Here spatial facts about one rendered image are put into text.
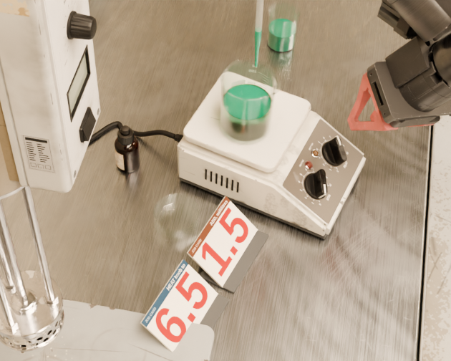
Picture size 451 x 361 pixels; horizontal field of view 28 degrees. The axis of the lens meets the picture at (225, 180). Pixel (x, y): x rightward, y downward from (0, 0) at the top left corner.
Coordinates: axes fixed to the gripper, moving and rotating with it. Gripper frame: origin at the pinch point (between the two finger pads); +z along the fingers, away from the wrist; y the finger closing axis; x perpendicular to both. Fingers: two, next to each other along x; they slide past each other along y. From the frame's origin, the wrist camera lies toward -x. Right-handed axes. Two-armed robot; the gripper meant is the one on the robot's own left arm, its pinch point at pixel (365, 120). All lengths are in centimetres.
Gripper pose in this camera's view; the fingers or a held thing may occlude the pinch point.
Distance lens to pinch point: 104.2
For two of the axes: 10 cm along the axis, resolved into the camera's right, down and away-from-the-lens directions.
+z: -4.8, 3.3, 8.1
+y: -8.3, 1.2, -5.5
